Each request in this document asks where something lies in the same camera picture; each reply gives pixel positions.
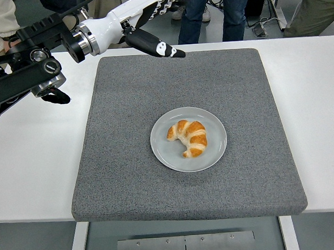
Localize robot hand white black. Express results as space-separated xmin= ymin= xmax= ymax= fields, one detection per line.
xmin=84 ymin=0 xmax=199 ymax=64

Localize golden croissant bread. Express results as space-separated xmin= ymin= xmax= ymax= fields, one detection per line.
xmin=166 ymin=118 xmax=209 ymax=161

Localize pale grey round plate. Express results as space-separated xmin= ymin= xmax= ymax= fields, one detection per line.
xmin=148 ymin=104 xmax=230 ymax=175

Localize grey metal plate with screws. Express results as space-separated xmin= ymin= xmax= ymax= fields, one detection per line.
xmin=115 ymin=230 xmax=257 ymax=250

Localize grey felt mat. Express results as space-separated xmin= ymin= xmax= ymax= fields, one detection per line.
xmin=62 ymin=44 xmax=309 ymax=229

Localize grey power strip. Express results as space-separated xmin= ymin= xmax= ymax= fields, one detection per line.
xmin=251 ymin=22 xmax=269 ymax=37

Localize black equipment box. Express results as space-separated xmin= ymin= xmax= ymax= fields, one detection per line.
xmin=244 ymin=0 xmax=272 ymax=18

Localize white desk leg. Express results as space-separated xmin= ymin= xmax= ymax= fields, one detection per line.
xmin=268 ymin=0 xmax=288 ymax=32

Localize white table leg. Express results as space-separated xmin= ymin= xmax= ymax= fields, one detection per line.
xmin=277 ymin=213 xmax=301 ymax=250
xmin=66 ymin=220 xmax=91 ymax=250

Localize white floor cable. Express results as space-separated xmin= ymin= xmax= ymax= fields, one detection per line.
xmin=247 ymin=15 xmax=281 ymax=29

